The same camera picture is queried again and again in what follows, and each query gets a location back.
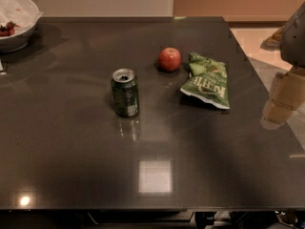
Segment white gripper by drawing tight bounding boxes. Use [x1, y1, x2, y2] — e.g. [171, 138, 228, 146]
[260, 66, 305, 130]

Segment green soda can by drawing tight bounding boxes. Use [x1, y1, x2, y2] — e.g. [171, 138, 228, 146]
[112, 69, 139, 117]

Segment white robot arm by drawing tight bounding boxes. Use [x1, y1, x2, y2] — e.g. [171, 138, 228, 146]
[260, 3, 305, 130]

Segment green chip bag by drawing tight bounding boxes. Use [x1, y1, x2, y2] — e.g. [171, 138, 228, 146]
[180, 52, 230, 110]

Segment red apple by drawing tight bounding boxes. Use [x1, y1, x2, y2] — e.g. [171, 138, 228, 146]
[158, 48, 181, 73]

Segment white bowl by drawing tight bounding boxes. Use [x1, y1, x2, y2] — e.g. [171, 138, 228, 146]
[0, 19, 39, 52]

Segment red strawberries in bowl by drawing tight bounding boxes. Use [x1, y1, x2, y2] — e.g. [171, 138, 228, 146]
[0, 21, 17, 37]

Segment white napkin in bowl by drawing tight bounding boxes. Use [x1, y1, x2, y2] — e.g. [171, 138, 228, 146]
[0, 0, 41, 27]

